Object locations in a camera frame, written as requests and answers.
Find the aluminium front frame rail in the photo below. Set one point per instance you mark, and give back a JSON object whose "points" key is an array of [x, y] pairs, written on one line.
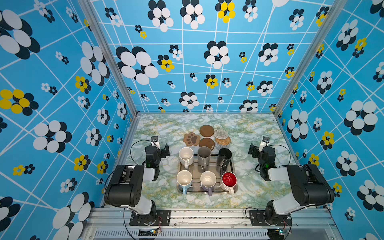
{"points": [[211, 224]]}

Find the red interior white mug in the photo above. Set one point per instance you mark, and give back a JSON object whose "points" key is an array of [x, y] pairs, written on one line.
{"points": [[229, 182]]}

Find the white mug purple handle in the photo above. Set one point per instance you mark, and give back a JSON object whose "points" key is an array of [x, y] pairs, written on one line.
{"points": [[208, 181]]}

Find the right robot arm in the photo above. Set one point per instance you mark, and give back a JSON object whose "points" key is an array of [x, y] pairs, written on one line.
{"points": [[308, 186]]}

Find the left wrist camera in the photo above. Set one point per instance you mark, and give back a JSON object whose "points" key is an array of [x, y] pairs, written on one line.
{"points": [[155, 141]]}

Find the round brown coaster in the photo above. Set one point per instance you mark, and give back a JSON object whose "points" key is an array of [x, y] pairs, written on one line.
{"points": [[207, 131], [207, 142]]}

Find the woven rattan coaster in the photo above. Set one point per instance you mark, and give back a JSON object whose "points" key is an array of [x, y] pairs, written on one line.
{"points": [[223, 142]]}

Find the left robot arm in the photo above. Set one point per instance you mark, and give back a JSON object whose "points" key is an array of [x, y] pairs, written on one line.
{"points": [[124, 189]]}

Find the white mug blue handle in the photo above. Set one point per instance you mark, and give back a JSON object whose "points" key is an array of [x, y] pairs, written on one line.
{"points": [[184, 181]]}

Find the clear glass patterned coaster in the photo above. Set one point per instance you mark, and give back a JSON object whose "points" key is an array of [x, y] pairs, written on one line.
{"points": [[221, 134]]}

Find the metal serving tray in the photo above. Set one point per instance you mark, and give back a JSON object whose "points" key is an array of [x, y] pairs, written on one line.
{"points": [[196, 171]]}

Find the grey metallic mug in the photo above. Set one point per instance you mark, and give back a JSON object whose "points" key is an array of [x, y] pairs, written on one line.
{"points": [[204, 156]]}

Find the black mug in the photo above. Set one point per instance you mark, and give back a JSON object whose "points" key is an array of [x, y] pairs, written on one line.
{"points": [[223, 160]]}

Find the white speckled mug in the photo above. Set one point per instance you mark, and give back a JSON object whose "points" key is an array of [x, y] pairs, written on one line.
{"points": [[186, 157]]}

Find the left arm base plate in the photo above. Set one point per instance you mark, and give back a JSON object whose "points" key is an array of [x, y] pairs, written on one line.
{"points": [[157, 218]]}

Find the round brown coaster front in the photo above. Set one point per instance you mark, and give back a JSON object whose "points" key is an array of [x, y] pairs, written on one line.
{"points": [[207, 142]]}

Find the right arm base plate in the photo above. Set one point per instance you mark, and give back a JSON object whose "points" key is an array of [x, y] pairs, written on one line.
{"points": [[270, 219]]}

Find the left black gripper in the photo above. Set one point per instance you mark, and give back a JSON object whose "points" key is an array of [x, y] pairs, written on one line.
{"points": [[163, 150]]}

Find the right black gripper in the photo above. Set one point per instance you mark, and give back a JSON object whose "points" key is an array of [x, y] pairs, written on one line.
{"points": [[254, 151]]}

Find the paw print wooden coaster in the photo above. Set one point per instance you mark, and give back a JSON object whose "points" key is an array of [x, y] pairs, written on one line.
{"points": [[191, 139]]}

